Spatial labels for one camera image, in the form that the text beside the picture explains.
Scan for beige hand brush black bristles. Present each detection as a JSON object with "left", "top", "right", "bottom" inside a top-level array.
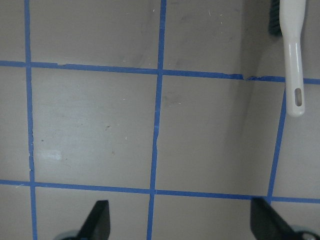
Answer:
[{"left": 268, "top": 0, "right": 307, "bottom": 117}]

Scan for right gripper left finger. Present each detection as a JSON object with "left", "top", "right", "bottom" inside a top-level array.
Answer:
[{"left": 75, "top": 200, "right": 111, "bottom": 240}]

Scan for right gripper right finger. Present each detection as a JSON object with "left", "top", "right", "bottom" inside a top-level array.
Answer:
[{"left": 250, "top": 197, "right": 302, "bottom": 240}]

